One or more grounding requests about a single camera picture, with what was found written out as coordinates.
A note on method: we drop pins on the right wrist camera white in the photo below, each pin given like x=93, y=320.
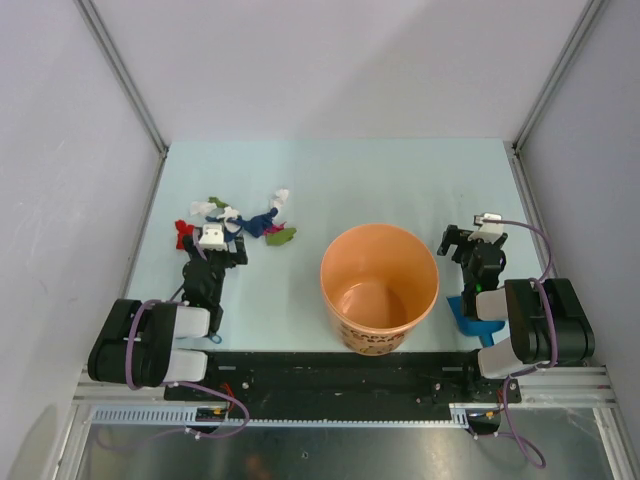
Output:
x=489, y=227

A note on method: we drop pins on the blue plastic dustpan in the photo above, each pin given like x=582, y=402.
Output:
x=483, y=330

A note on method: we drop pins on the aluminium corner post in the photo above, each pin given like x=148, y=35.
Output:
x=569, y=53
x=107, y=46

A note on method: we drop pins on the white paper scrap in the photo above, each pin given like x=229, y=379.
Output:
x=280, y=198
x=202, y=208
x=229, y=219

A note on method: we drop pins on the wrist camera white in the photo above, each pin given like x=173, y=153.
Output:
x=212, y=237
x=489, y=227

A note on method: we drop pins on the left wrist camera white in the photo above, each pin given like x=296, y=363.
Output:
x=212, y=237

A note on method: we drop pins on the white paper scrap right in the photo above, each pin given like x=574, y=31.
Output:
x=280, y=198

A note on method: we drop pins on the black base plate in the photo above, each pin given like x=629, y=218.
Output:
x=391, y=386

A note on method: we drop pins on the white cable duct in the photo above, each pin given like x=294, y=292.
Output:
x=204, y=416

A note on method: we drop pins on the red paper scrap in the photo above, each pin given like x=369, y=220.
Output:
x=183, y=228

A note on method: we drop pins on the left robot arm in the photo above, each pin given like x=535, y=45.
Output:
x=135, y=346

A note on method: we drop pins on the right aluminium corner post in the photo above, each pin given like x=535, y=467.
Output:
x=569, y=53

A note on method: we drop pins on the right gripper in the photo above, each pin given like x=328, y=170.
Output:
x=454, y=235

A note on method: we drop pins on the orange plastic bucket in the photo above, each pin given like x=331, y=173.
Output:
x=378, y=281

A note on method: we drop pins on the white paper scrap left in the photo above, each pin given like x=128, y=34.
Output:
x=202, y=208

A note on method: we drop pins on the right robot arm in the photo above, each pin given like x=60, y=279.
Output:
x=523, y=325

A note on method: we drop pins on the left aluminium corner post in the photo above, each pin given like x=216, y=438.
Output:
x=107, y=46

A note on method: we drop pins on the white paper scrap centre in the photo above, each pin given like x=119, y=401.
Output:
x=229, y=219

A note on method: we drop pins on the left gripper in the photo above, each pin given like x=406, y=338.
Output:
x=238, y=256

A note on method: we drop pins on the aluminium frame rail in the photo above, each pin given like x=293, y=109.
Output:
x=557, y=388

